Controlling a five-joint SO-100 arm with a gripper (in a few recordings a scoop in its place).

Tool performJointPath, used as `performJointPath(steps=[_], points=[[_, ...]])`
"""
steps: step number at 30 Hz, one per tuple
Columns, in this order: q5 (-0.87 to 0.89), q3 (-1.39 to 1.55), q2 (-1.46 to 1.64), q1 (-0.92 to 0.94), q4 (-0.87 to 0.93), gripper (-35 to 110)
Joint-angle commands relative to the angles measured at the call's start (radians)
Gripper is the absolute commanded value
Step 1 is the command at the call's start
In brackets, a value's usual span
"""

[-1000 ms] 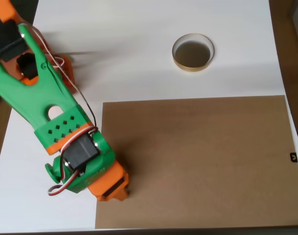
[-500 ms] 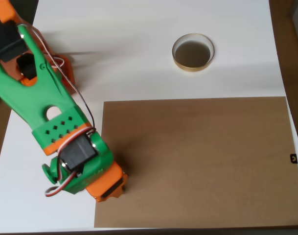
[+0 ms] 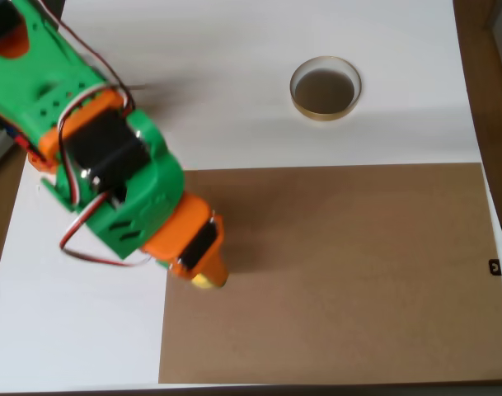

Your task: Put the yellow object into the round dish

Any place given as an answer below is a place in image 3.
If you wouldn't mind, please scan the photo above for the round bowl with gold rim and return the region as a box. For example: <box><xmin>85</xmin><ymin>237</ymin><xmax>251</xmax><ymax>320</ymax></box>
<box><xmin>289</xmin><ymin>55</ymin><xmax>363</xmax><ymax>122</ymax></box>

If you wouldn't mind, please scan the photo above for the brown rectangular board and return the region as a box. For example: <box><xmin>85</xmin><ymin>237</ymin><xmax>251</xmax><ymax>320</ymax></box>
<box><xmin>157</xmin><ymin>163</ymin><xmax>502</xmax><ymax>384</ymax></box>

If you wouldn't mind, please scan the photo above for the small yellow plastic piece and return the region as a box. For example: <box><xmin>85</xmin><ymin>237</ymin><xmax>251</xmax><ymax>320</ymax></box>
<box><xmin>191</xmin><ymin>273</ymin><xmax>218</xmax><ymax>292</ymax></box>

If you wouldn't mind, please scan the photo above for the orange robot base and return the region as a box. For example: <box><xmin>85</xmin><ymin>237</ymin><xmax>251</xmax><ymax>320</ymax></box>
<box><xmin>0</xmin><ymin>105</ymin><xmax>59</xmax><ymax>173</ymax></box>

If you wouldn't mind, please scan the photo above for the red white black servo cable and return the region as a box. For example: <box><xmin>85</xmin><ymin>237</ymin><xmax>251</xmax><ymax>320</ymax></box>
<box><xmin>38</xmin><ymin>2</ymin><xmax>152</xmax><ymax>268</ymax></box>

